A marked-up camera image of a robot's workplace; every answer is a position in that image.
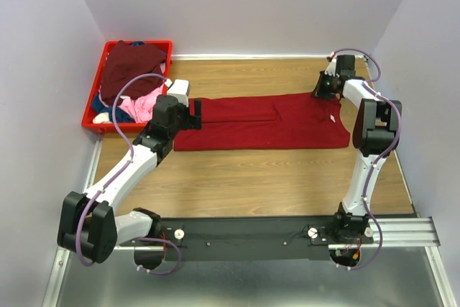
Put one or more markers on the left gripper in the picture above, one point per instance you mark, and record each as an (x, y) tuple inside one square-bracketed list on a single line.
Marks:
[(193, 122)]

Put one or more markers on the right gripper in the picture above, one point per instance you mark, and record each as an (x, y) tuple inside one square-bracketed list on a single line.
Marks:
[(318, 93)]

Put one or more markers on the red t-shirt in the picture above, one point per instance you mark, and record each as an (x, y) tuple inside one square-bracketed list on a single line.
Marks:
[(282, 122)]

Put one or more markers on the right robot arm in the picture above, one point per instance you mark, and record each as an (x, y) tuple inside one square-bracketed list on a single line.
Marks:
[(375, 135)]

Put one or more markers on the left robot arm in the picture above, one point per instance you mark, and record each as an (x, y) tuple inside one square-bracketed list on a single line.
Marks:
[(88, 224)]

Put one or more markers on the pink t-shirt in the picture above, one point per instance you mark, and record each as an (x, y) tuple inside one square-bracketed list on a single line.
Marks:
[(138, 110)]

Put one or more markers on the navy blue t-shirt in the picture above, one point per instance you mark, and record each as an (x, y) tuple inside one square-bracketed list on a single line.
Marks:
[(98, 106)]

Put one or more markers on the maroon t-shirt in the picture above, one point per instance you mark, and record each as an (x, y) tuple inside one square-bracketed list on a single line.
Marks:
[(125, 62)]

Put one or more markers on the white garment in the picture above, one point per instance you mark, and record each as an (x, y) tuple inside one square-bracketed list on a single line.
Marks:
[(102, 118)]

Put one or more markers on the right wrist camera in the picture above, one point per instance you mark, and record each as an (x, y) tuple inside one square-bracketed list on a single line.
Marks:
[(332, 68)]

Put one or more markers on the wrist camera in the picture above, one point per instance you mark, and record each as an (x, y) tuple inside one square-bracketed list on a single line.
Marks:
[(179, 89), (332, 68)]

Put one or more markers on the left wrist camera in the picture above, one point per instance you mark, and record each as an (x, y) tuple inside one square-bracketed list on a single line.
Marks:
[(179, 89)]

